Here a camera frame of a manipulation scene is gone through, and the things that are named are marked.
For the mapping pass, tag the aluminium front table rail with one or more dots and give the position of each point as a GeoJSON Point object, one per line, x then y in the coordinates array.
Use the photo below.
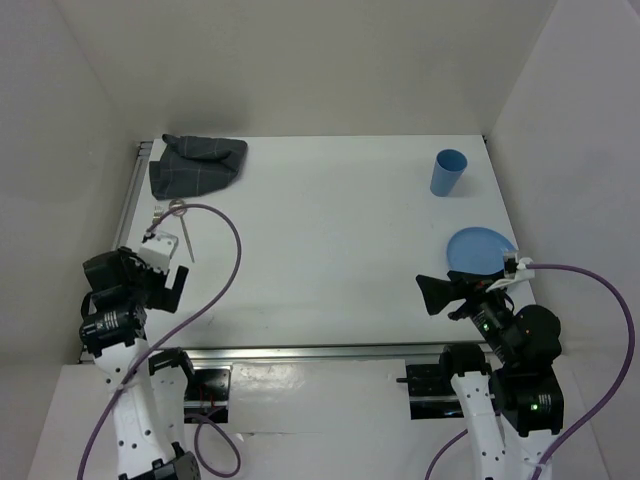
{"type": "Point", "coordinates": [226, 356]}

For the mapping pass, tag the aluminium left table rail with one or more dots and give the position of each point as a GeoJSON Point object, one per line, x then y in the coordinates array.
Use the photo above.
{"type": "Point", "coordinates": [143, 153]}

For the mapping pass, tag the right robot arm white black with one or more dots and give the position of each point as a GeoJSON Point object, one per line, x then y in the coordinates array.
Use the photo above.
{"type": "Point", "coordinates": [515, 412]}

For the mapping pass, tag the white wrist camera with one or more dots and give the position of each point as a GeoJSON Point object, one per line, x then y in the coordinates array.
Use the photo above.
{"type": "Point", "coordinates": [515, 267]}
{"type": "Point", "coordinates": [157, 249]}

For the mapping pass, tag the aluminium table rail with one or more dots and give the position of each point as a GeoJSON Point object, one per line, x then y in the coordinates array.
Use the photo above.
{"type": "Point", "coordinates": [226, 356]}
{"type": "Point", "coordinates": [143, 153]}

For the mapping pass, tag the silver metal fork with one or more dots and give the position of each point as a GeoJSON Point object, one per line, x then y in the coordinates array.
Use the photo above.
{"type": "Point", "coordinates": [157, 214]}

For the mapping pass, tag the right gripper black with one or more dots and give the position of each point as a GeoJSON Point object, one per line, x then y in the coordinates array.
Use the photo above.
{"type": "Point", "coordinates": [437, 291]}

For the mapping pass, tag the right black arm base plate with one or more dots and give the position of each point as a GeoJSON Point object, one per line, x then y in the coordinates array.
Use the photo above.
{"type": "Point", "coordinates": [430, 395]}

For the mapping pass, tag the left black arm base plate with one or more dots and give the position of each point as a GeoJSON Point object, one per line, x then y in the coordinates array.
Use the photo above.
{"type": "Point", "coordinates": [208, 393]}

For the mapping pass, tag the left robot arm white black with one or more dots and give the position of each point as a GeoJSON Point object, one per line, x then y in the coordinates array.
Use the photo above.
{"type": "Point", "coordinates": [146, 388]}

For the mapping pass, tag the dark grey checked cloth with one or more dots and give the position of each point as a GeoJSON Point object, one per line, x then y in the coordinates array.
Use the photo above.
{"type": "Point", "coordinates": [193, 166]}

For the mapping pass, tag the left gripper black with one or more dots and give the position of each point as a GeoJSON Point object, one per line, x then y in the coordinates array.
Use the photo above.
{"type": "Point", "coordinates": [171, 295]}

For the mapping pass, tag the silver metal spoon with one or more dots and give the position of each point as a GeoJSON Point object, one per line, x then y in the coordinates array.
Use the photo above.
{"type": "Point", "coordinates": [177, 209]}

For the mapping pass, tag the blue plastic plate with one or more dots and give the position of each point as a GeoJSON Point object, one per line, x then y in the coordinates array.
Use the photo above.
{"type": "Point", "coordinates": [477, 250]}

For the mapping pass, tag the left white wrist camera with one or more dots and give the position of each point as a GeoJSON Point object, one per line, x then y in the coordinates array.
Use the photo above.
{"type": "Point", "coordinates": [157, 249]}

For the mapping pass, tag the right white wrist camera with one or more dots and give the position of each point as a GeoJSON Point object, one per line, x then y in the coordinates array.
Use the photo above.
{"type": "Point", "coordinates": [515, 267]}

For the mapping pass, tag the blue plastic cup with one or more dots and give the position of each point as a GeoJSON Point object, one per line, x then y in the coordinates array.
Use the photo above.
{"type": "Point", "coordinates": [448, 168]}

